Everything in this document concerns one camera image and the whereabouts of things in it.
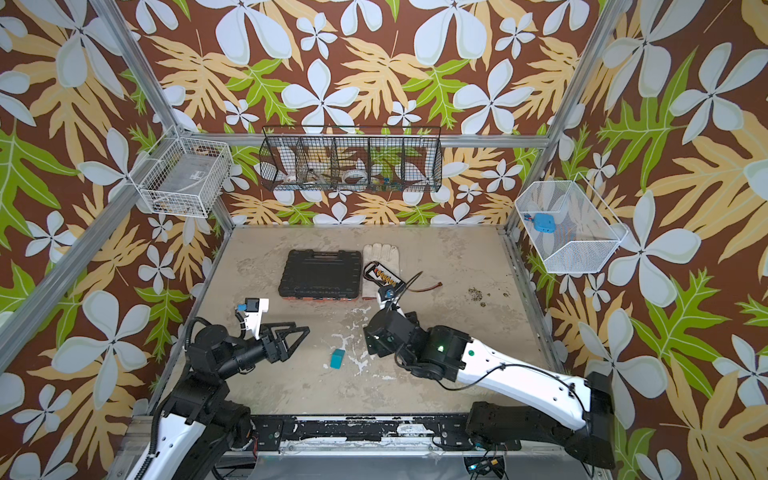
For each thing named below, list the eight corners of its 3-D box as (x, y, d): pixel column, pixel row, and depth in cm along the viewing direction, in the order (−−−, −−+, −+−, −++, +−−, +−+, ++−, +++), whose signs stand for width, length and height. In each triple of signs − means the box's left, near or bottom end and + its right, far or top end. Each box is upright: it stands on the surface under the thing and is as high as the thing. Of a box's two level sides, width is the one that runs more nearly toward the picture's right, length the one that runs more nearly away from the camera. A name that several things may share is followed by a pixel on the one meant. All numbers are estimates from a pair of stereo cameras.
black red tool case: (281, 303, 100) (277, 294, 96) (292, 259, 113) (289, 249, 108) (359, 304, 101) (358, 295, 96) (362, 259, 113) (361, 249, 108)
